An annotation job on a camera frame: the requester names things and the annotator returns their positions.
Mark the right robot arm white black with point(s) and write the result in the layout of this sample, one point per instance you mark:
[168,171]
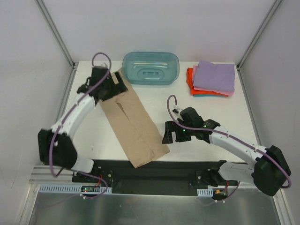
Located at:
[266,168]

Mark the right aluminium frame post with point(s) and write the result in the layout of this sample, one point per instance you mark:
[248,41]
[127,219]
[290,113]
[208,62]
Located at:
[265,22]

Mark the aluminium front rail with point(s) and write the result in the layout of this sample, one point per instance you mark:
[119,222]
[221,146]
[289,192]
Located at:
[42,174]

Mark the purple folded t shirt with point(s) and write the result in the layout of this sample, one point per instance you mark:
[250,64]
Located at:
[215,76]

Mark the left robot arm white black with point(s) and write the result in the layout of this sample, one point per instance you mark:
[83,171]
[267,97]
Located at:
[55,144]

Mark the left white cable duct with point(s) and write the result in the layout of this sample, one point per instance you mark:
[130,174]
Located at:
[74,189]

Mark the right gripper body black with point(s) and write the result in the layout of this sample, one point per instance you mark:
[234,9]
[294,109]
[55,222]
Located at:
[177,132]

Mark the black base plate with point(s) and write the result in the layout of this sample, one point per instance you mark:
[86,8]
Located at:
[154,178]

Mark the left aluminium frame post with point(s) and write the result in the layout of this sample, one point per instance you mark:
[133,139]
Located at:
[53,28]

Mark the beige t shirt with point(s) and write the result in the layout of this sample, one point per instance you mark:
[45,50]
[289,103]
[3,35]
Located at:
[136,132]

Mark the teal plastic tub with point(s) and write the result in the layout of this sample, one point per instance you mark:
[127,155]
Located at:
[150,68]

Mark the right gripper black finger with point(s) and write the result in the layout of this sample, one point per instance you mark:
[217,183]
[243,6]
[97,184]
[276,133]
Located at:
[182,138]
[170,126]

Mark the teal folded t shirt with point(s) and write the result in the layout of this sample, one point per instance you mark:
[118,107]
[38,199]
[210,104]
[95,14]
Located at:
[202,96]

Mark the aluminium frame post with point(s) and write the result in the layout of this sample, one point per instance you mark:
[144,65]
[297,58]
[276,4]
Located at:
[265,22]
[53,28]

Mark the white cable duct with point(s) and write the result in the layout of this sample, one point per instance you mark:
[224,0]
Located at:
[205,192]
[74,189]

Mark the pink folded t shirt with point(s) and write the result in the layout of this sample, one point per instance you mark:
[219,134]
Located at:
[227,93]

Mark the orange folded t shirt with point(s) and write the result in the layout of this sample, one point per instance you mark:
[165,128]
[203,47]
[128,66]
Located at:
[190,84]

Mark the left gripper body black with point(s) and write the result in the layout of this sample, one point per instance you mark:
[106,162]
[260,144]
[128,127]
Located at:
[115,84]

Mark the right white cable duct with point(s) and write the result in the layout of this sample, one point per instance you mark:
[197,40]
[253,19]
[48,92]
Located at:
[205,192]

